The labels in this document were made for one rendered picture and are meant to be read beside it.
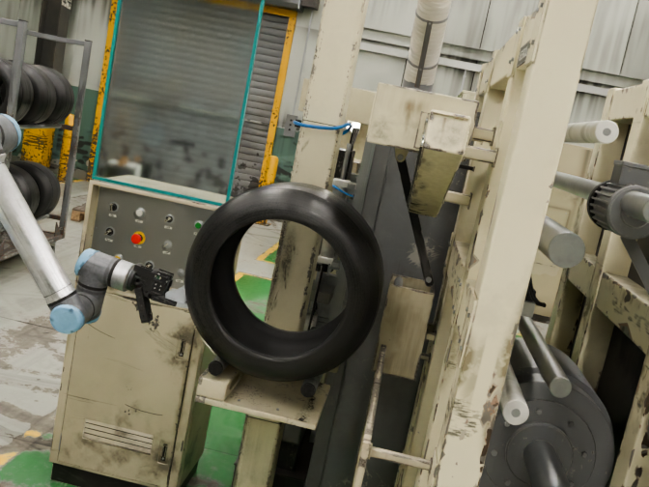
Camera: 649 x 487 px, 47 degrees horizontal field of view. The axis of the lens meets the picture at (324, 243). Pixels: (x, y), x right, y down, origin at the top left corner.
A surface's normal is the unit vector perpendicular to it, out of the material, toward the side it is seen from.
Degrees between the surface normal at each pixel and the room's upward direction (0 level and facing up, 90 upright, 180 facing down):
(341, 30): 90
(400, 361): 90
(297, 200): 42
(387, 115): 90
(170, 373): 90
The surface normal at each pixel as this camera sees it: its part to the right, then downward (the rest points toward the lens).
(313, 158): -0.12, 0.14
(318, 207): 0.24, -0.55
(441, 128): -0.06, -0.17
